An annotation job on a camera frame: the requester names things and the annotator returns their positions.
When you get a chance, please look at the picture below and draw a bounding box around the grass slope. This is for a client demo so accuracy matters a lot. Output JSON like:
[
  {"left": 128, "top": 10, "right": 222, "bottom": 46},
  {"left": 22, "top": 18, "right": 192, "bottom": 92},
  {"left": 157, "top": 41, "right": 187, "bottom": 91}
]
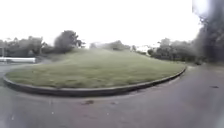
[{"left": 5, "top": 49, "right": 186, "bottom": 90}]

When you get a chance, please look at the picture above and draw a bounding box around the grey stone kerb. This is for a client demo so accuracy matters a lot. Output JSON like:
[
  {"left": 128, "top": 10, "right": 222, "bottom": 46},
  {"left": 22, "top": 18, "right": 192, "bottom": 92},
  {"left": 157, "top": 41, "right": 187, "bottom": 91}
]
[{"left": 2, "top": 64, "right": 188, "bottom": 98}]

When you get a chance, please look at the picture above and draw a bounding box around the row of distant trees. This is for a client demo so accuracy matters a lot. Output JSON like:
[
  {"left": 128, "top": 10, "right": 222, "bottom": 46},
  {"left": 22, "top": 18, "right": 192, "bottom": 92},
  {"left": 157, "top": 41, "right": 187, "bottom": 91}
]
[{"left": 0, "top": 29, "right": 200, "bottom": 64}]

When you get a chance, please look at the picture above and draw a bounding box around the long white wall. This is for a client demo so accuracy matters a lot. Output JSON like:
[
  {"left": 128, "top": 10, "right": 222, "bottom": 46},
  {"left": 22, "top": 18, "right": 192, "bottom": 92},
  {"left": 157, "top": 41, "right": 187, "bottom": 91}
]
[{"left": 0, "top": 56, "right": 37, "bottom": 64}]

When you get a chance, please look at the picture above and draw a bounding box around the grey asphalt road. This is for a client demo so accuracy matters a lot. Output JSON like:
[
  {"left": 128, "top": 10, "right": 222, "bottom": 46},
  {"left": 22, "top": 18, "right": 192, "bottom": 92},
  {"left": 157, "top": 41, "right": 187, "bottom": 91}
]
[{"left": 0, "top": 62, "right": 224, "bottom": 128}]

